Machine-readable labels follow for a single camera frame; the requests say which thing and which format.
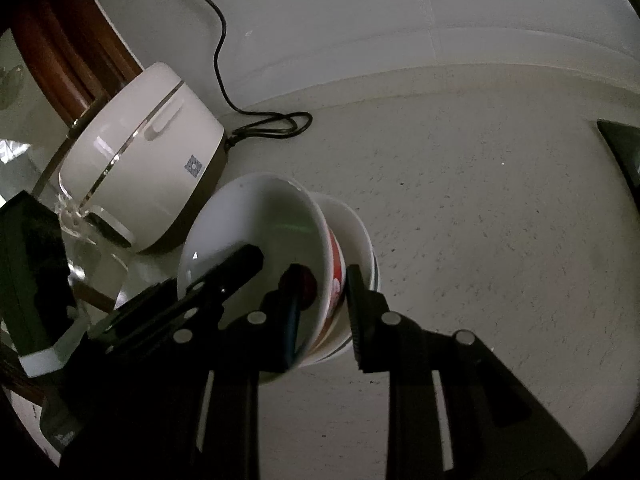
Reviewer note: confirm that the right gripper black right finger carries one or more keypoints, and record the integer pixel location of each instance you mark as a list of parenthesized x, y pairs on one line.
[(456, 411)]

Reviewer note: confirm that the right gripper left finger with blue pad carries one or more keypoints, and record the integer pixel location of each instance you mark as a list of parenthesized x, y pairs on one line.
[(223, 441)]

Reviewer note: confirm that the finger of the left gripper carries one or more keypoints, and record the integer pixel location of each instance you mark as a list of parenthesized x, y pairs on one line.
[(220, 274)]

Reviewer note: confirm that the red and white bowl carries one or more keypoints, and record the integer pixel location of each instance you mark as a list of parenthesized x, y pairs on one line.
[(279, 216)]

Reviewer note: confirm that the white flared bowl pink flowers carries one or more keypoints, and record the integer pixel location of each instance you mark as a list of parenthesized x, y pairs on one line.
[(355, 241)]

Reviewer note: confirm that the large white bowl green rim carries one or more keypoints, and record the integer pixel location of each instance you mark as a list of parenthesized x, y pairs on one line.
[(347, 344)]

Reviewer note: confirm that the white rice cooker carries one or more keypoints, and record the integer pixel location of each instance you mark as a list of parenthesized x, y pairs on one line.
[(146, 164)]

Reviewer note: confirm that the black gas stove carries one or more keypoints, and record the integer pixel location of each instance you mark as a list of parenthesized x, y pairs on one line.
[(624, 143)]

